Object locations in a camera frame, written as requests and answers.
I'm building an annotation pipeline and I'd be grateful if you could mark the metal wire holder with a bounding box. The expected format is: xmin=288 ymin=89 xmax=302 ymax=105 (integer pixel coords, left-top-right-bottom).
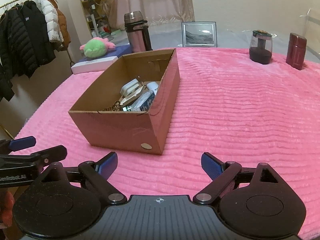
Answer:
xmin=119 ymin=81 xmax=148 ymax=107

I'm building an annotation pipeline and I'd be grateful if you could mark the white plug adapter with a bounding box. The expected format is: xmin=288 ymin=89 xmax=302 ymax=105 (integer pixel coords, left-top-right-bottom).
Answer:
xmin=120 ymin=79 xmax=141 ymax=97

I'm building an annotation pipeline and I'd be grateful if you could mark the person's left hand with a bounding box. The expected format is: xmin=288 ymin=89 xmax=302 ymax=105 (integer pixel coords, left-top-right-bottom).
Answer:
xmin=1 ymin=189 xmax=15 ymax=229

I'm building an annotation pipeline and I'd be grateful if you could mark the pink plush blanket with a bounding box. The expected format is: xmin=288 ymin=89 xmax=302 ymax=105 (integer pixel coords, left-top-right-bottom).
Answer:
xmin=12 ymin=47 xmax=320 ymax=240

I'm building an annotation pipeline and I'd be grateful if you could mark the brown cardboard box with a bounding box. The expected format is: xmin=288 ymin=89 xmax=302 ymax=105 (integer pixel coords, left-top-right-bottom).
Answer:
xmin=68 ymin=49 xmax=180 ymax=154

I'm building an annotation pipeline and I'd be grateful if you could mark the clear plastic labelled box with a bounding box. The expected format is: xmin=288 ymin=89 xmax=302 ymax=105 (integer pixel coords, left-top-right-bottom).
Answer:
xmin=131 ymin=90 xmax=155 ymax=112

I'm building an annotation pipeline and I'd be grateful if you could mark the white blue flat box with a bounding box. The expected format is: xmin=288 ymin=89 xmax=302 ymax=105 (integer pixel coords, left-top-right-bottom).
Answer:
xmin=71 ymin=44 xmax=131 ymax=74

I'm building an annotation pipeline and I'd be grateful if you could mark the black down jacket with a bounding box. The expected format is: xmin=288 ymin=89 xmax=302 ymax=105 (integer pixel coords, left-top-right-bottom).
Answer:
xmin=1 ymin=8 xmax=55 ymax=101

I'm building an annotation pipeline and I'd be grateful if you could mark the white puffer jacket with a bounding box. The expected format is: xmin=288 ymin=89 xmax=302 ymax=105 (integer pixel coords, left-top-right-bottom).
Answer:
xmin=32 ymin=0 xmax=64 ymax=43

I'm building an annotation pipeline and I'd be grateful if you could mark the green pink plush toy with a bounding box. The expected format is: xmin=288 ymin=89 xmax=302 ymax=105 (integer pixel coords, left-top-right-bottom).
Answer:
xmin=80 ymin=37 xmax=116 ymax=59

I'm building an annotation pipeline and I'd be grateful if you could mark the brown jacket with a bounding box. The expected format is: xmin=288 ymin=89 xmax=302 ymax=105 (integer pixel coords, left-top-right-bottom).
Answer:
xmin=48 ymin=0 xmax=71 ymax=50

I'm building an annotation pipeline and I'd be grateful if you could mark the dark glass jar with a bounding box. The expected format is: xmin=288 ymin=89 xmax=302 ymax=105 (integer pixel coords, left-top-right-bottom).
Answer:
xmin=249 ymin=30 xmax=273 ymax=64

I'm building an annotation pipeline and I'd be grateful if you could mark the maroon thermos container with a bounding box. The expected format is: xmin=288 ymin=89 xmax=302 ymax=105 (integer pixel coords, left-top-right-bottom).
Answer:
xmin=286 ymin=33 xmax=307 ymax=70

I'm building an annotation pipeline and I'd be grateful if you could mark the silver framed picture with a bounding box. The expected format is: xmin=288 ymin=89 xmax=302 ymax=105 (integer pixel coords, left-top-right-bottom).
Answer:
xmin=181 ymin=22 xmax=217 ymax=48

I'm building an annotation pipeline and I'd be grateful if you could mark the pink black thermos bottle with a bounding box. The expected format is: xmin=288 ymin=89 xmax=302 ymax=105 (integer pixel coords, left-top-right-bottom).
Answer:
xmin=124 ymin=11 xmax=152 ymax=53

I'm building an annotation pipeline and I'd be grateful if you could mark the cluttered bookshelf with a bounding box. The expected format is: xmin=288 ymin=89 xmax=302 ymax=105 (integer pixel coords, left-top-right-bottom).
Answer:
xmin=80 ymin=0 xmax=111 ymax=38

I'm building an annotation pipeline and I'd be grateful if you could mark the pink curtain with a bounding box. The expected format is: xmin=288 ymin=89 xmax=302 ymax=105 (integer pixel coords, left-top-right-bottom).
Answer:
xmin=104 ymin=0 xmax=195 ymax=30

